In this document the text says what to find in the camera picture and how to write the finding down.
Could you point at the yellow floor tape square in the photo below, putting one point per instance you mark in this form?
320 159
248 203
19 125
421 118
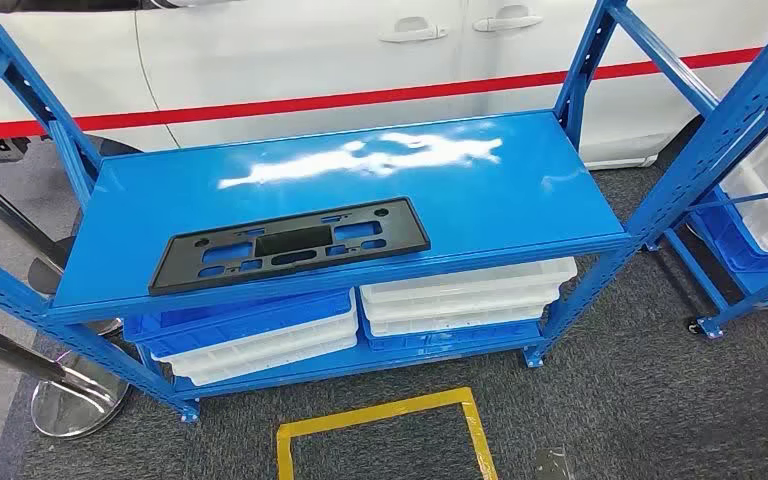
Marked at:
371 414

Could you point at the blue plastic bin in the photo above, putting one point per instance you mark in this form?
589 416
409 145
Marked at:
722 238
258 311
450 339

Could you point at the white car with red stripe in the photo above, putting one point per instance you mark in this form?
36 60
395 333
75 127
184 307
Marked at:
291 53

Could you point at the blue metal shelf rack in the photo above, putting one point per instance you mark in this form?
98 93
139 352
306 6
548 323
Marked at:
357 172

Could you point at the black plastic frame part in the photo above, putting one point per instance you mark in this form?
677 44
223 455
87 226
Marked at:
175 265

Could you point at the chrome stanchion post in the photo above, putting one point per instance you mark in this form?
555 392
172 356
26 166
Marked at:
79 404
0 205

